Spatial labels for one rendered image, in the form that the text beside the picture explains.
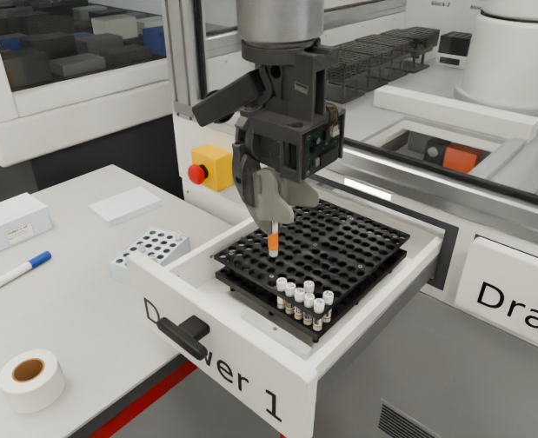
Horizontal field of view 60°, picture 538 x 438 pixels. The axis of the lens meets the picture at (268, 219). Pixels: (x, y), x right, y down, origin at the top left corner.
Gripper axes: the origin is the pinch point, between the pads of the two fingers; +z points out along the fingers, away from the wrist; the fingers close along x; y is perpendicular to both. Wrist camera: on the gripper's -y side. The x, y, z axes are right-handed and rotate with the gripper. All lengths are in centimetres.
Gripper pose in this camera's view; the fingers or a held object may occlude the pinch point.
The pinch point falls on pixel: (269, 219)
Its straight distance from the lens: 53.7
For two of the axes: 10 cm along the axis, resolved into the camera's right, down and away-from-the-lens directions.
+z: 0.2, 8.3, 5.5
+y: 7.5, 3.5, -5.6
